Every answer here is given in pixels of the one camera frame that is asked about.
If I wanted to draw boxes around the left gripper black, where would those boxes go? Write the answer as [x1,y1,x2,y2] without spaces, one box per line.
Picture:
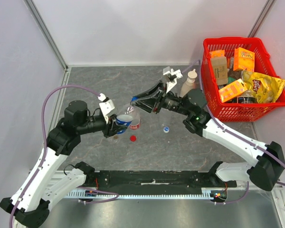
[77,114,128,138]

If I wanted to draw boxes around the Pepsi bottle blue label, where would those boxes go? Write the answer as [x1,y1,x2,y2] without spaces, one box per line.
[115,97,138,133]

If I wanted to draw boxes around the blue Pepsi bottle cap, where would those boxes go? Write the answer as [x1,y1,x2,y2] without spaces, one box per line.
[131,96,138,104]

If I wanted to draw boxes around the red label water bottle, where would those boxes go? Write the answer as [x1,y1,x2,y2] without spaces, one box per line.
[129,112,141,130]

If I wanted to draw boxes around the red bottle cap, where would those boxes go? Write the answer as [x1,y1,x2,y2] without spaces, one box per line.
[130,135,137,142]

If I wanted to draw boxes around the blue white Pocari cap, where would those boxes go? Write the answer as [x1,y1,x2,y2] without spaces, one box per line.
[163,126,170,133]

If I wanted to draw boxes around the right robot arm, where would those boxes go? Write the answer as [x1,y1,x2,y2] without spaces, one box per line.
[131,81,285,191]

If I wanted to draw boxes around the beige nozzle bottle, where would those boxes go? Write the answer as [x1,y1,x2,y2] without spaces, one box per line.
[180,69,198,97]

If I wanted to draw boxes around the red plastic basket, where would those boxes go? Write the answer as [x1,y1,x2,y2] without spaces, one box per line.
[201,37,285,122]

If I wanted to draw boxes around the brown cardboard box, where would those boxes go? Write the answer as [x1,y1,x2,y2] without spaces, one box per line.
[210,56,228,86]

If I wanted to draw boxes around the small orange box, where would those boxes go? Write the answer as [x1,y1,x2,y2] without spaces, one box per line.
[209,49,225,58]

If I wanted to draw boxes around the orange snack box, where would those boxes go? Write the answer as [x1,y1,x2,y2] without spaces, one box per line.
[218,79,247,103]

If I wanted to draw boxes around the dark jar in basket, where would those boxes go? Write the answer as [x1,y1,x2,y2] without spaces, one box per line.
[232,90,256,104]

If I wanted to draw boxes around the orange Sugar Daddy box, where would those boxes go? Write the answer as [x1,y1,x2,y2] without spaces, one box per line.
[233,47,255,72]

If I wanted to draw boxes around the yellow Lays chip bag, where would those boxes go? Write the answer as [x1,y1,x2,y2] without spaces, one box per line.
[242,70,285,104]

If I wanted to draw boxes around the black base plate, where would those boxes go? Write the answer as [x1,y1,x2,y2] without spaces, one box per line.
[83,171,237,194]

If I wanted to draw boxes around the slotted cable duct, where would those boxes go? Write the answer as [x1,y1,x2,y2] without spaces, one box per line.
[64,189,223,200]

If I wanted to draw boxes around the aluminium frame rail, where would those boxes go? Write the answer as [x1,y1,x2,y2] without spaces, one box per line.
[24,0,68,71]

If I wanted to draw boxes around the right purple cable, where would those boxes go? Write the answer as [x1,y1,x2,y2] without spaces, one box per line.
[181,59,285,204]

